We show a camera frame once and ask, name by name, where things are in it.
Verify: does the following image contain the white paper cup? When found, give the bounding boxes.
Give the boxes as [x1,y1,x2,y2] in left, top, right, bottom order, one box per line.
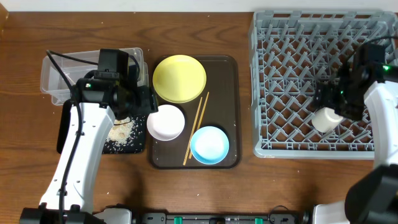
[312,107,343,133]

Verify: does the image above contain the rice and peanut scraps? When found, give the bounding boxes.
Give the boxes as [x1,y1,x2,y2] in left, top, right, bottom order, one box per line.
[103,116,147,154]

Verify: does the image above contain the white bowl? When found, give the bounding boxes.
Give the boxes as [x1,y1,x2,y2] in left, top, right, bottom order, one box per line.
[147,105,185,141]

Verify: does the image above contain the blue bowl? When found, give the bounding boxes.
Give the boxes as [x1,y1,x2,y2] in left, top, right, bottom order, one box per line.
[190,126,229,165]

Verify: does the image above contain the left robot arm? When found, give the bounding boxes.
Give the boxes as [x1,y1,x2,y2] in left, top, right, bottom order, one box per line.
[19,49,158,223]

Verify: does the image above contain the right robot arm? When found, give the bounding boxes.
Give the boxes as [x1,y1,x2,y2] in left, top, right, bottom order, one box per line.
[310,40,397,224]

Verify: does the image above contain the grey dishwasher rack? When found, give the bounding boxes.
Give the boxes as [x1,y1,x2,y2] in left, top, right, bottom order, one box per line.
[248,10,397,160]

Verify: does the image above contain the black rectangular bin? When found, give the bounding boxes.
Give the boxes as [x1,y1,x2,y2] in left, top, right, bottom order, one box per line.
[57,100,147,154]

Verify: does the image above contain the yellow plate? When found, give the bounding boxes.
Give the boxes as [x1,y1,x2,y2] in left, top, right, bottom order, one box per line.
[152,55,207,103]

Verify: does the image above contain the wooden chopstick left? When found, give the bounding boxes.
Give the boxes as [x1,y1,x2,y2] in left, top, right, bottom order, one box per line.
[183,97,203,166]

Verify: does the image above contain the wooden chopstick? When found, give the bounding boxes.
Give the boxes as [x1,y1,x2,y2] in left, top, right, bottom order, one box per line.
[183,97,203,166]
[188,92,210,159]

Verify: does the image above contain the wooden chopstick right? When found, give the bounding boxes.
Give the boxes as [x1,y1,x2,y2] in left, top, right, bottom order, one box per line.
[188,92,210,159]

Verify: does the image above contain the clear plastic bin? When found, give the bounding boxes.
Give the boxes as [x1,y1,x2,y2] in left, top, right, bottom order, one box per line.
[39,47,149,106]

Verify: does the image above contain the dark brown serving tray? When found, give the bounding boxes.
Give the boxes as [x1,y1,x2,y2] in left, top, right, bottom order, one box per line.
[148,55,242,169]

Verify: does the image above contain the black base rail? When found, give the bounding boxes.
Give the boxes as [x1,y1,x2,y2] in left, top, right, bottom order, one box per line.
[132,212,312,224]

